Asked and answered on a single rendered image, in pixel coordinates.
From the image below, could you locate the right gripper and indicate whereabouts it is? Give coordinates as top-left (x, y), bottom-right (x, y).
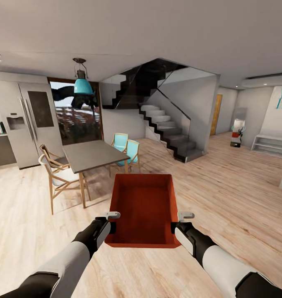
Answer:
top-left (170, 222), bottom-right (180, 234)

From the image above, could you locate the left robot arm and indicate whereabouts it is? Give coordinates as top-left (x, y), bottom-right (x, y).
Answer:
top-left (0, 211), bottom-right (121, 298)

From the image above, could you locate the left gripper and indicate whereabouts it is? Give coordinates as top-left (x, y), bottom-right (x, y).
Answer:
top-left (109, 222), bottom-right (116, 234)

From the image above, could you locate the storage box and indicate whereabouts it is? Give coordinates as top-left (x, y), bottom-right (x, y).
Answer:
top-left (104, 173), bottom-right (182, 249)

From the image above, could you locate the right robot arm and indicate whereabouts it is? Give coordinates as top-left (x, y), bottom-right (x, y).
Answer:
top-left (170, 212), bottom-right (282, 298)

